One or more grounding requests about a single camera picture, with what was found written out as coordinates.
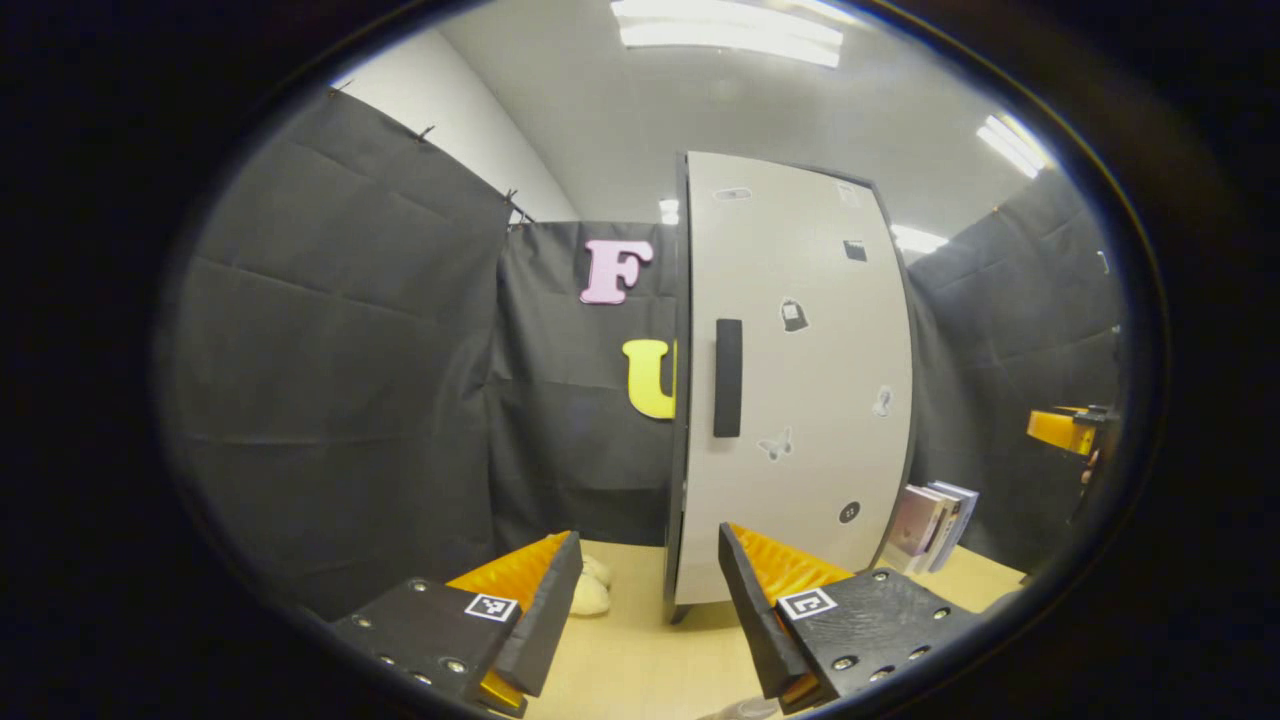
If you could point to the blue white book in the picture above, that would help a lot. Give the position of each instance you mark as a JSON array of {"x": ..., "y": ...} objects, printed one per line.
[{"x": 966, "y": 515}]

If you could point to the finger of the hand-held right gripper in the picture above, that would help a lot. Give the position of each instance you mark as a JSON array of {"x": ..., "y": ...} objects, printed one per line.
[{"x": 1058, "y": 430}]

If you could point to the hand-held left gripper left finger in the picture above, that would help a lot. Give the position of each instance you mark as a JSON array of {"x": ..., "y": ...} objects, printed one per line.
[{"x": 540, "y": 620}]

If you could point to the dark grey cabinet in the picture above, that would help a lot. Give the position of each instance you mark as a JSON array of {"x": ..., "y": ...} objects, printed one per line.
[{"x": 675, "y": 470}]

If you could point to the black backdrop cloth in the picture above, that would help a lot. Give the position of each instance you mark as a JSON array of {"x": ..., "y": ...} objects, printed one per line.
[{"x": 350, "y": 380}]

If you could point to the large ceiling light panel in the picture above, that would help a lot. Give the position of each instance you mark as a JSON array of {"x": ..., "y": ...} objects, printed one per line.
[{"x": 730, "y": 35}]

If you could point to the pink cover book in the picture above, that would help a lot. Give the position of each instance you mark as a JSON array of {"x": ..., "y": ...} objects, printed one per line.
[{"x": 915, "y": 525}]

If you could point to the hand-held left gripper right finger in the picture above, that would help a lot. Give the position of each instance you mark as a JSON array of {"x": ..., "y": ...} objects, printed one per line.
[{"x": 765, "y": 630}]

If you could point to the cream plush toy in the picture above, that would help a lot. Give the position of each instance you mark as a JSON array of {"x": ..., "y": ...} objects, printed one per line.
[{"x": 590, "y": 592}]

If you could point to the light grey cabinet door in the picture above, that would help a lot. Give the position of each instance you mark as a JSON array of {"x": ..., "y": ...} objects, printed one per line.
[{"x": 810, "y": 380}]

